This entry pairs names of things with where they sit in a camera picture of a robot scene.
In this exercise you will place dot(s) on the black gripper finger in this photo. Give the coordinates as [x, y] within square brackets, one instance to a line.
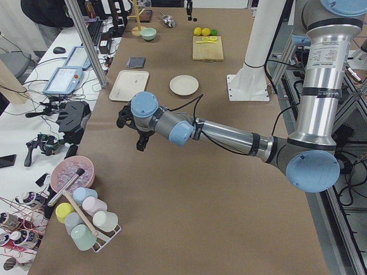
[189, 9]
[142, 142]

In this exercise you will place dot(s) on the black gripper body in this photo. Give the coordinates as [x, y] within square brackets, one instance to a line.
[142, 134]

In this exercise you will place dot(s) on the beige round plate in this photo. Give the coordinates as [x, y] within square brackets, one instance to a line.
[184, 85]

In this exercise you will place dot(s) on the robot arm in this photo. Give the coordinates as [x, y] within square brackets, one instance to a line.
[306, 157]

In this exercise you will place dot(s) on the cream rabbit tray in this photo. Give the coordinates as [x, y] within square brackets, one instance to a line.
[127, 84]

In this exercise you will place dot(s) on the black wooden glass tray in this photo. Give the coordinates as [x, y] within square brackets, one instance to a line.
[145, 16]

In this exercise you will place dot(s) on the stainless steel scoop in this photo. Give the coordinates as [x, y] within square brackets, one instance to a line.
[168, 20]

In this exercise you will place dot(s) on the whole yellow lemon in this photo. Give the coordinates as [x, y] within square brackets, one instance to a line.
[205, 31]
[197, 31]

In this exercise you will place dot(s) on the yellow plastic knife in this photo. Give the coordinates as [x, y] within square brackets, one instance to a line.
[206, 42]

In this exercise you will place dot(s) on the bamboo cutting board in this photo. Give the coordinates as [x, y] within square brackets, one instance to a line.
[207, 52]

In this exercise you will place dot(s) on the mint green bowl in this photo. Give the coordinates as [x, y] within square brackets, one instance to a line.
[148, 33]

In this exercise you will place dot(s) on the grey folded cloth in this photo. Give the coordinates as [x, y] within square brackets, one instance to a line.
[136, 62]

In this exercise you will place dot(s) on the wooden mug tree stand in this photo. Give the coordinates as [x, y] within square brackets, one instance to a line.
[138, 10]

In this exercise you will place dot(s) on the steel muddler black tip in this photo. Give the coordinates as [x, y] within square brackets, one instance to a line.
[72, 180]

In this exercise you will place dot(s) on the blue teach pendant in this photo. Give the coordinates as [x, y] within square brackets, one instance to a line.
[78, 57]
[64, 80]

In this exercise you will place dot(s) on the blue plastic cup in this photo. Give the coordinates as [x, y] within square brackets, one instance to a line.
[81, 193]

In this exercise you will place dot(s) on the pink plastic cup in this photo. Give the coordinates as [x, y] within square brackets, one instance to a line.
[92, 205]

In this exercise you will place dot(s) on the pink bowl of ice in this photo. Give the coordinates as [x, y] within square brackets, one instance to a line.
[68, 168]

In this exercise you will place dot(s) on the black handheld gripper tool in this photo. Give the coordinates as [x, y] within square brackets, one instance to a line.
[48, 145]

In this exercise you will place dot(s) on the white plastic cup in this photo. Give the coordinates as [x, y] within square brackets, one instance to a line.
[105, 220]

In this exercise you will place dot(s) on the black keyboard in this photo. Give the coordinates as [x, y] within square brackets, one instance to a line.
[94, 30]

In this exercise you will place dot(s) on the black computer mouse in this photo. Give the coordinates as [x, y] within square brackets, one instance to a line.
[59, 50]

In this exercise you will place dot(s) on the white cup rack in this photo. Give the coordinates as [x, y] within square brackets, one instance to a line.
[103, 238]

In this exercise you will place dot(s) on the grey plastic cup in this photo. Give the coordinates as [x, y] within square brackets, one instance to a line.
[71, 221]

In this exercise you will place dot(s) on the yellow plastic cup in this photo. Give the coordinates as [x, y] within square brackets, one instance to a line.
[63, 210]

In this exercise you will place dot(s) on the mint plastic cup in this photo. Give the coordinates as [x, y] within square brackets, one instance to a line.
[83, 237]

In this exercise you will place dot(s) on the person in dark clothes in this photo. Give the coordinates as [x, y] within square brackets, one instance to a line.
[49, 17]

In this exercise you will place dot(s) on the aluminium frame post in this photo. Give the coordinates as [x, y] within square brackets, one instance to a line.
[81, 28]

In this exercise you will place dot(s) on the wooden rack handle stick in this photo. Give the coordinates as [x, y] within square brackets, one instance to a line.
[80, 213]

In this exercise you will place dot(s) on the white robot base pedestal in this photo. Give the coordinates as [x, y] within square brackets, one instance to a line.
[249, 83]

